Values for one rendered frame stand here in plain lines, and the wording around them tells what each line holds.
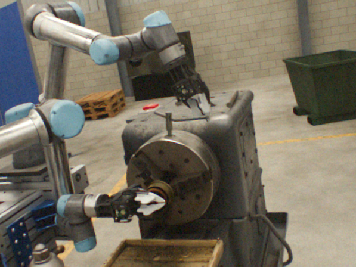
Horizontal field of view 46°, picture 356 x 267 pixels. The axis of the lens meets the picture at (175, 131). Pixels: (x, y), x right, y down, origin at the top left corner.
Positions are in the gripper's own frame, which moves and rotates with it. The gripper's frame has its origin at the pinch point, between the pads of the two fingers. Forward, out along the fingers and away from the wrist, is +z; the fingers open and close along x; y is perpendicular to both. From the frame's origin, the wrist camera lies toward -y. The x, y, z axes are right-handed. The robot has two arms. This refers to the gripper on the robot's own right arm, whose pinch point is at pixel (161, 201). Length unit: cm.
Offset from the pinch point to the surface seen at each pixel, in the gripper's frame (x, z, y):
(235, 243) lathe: -31.9, 12.5, -30.3
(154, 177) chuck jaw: 4.7, -5.0, -7.9
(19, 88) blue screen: 1, -400, -419
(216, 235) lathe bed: -21.9, 9.5, -18.3
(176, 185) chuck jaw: 2.2, 2.5, -7.5
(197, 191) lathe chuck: -3.6, 6.5, -15.1
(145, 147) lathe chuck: 13.1, -9.2, -14.9
